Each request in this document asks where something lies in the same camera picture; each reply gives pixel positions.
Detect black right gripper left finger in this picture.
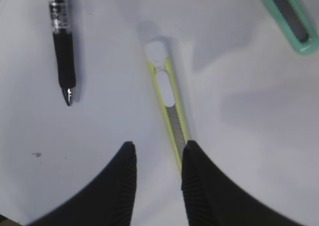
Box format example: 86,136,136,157
31,141,137,226

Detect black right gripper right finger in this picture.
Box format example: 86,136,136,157
181,140,299,226

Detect yellow utility knife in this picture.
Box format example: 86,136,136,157
144,37,190,170

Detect black pen right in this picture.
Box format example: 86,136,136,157
48,0,76,107

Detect green utility knife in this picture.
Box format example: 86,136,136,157
261,0,319,55

